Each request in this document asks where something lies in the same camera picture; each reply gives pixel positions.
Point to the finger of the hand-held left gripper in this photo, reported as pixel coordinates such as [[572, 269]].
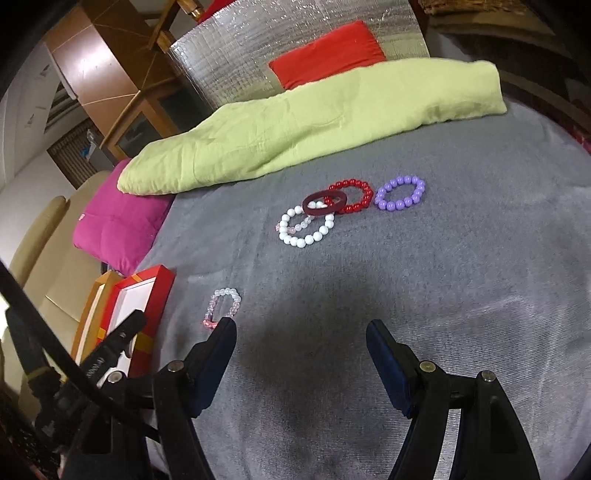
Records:
[[115, 340]]

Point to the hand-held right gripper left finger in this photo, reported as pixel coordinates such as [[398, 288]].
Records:
[[216, 362]]

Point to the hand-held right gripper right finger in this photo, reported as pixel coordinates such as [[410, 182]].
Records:
[[387, 367]]

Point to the red jewelry box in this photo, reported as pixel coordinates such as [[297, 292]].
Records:
[[152, 304]]

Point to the dark red bangle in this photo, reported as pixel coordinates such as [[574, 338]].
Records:
[[306, 203]]

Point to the orange-rimmed white box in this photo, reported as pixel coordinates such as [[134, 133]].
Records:
[[99, 288]]

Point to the beige sofa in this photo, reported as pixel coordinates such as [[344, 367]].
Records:
[[51, 277]]

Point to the magenta pillow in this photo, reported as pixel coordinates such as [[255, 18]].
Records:
[[120, 221]]

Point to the dark framed window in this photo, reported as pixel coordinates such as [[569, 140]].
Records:
[[74, 157]]

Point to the white air conditioner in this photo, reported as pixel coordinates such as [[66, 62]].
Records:
[[60, 108]]

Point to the light green pillow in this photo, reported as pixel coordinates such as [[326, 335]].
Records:
[[300, 129]]

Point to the wooden cabinet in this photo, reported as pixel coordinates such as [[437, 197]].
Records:
[[101, 60]]

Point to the silver insulated mat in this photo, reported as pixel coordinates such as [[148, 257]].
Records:
[[221, 60]]

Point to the red cushion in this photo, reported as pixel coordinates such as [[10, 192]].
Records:
[[328, 53]]

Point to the red cloth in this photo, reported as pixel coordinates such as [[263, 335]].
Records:
[[214, 10]]

